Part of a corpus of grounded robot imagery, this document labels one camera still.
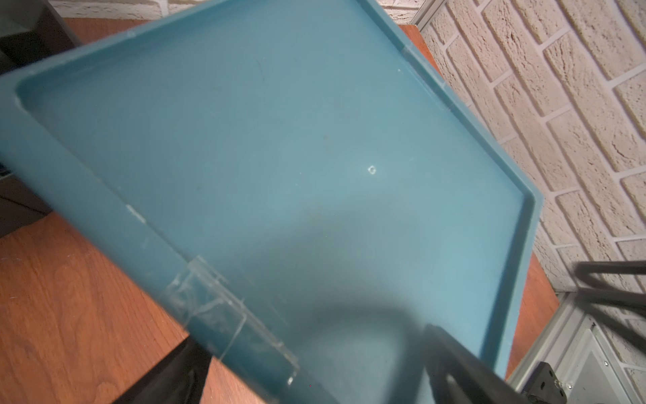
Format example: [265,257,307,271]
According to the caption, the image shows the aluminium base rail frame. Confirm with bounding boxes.
[508,293,645,403]

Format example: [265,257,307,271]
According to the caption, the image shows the teal drawer cabinet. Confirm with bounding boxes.
[1,1,542,403]

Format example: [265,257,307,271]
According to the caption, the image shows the right corner aluminium profile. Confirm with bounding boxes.
[410,0,447,30]

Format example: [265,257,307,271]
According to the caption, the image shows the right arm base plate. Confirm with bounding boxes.
[521,362,567,404]

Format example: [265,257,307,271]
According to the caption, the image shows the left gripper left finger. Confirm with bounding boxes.
[114,337,212,404]

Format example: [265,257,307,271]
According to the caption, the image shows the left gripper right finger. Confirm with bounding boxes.
[422,324,528,403]

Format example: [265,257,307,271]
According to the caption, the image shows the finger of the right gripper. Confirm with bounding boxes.
[575,261,645,306]

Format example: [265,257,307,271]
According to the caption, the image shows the black plastic toolbox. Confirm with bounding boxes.
[0,0,82,238]

